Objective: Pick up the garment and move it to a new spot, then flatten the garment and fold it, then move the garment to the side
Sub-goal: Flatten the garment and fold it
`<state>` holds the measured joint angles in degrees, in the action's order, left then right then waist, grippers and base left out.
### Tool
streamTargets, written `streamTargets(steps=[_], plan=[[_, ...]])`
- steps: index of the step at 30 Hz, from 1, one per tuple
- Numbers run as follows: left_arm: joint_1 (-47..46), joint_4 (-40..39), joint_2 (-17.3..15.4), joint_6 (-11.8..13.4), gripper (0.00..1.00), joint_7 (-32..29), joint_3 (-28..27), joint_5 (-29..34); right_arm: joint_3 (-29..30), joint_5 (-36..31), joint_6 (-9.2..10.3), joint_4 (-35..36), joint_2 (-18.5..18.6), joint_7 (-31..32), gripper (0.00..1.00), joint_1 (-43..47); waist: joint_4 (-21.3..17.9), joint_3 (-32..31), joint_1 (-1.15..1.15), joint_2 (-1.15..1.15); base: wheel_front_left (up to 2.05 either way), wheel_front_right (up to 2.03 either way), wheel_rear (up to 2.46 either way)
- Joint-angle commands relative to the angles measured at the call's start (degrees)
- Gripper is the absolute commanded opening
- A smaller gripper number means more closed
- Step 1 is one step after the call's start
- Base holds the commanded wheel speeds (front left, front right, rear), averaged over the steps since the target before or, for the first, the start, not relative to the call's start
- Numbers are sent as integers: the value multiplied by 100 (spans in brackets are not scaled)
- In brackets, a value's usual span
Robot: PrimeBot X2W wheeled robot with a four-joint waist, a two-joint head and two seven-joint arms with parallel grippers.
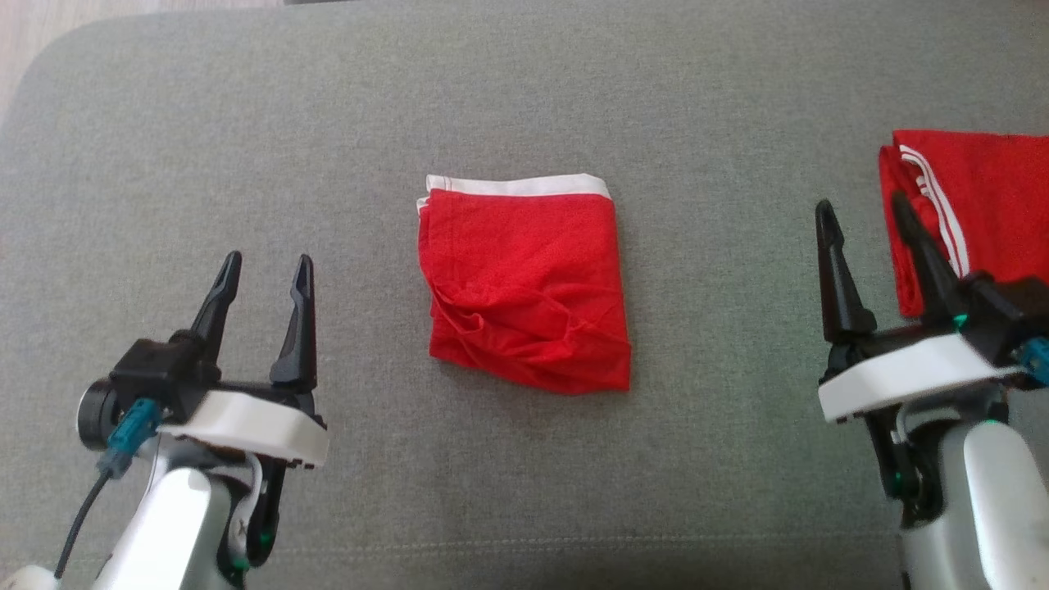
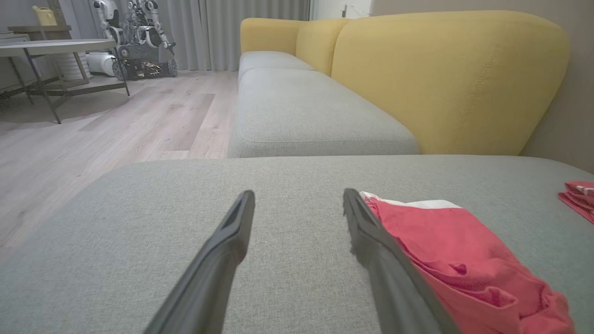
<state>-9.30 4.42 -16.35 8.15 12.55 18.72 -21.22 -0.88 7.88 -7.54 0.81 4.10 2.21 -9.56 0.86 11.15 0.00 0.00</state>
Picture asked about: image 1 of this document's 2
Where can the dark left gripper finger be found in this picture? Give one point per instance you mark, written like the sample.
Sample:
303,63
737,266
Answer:
220,307
301,344

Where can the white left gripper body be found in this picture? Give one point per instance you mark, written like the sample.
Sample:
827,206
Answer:
246,426

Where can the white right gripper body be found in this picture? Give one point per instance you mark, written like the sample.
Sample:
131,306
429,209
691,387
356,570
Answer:
901,373

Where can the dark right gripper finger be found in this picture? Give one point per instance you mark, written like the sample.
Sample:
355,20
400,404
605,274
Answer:
840,295
934,279

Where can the red and white jersey shirt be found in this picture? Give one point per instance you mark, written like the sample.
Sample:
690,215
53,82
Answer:
1000,205

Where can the red mesh shorts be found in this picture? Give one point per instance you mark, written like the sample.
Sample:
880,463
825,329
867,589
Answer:
524,279

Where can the large grey sofa seat cushion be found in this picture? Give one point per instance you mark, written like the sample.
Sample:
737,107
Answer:
328,164

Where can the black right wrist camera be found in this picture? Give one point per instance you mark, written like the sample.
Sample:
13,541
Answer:
1012,315

